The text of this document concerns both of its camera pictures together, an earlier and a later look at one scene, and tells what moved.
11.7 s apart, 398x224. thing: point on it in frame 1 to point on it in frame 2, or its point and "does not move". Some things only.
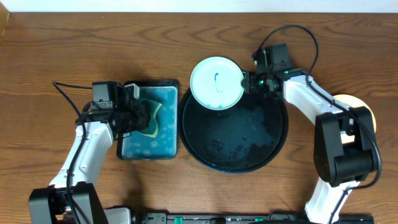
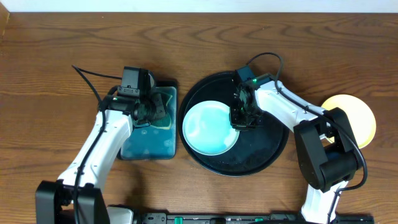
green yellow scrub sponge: (152, 129) to (165, 121)
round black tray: (247, 137) does not move
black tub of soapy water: (137, 146) does not move
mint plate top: (216, 83) to (207, 128)
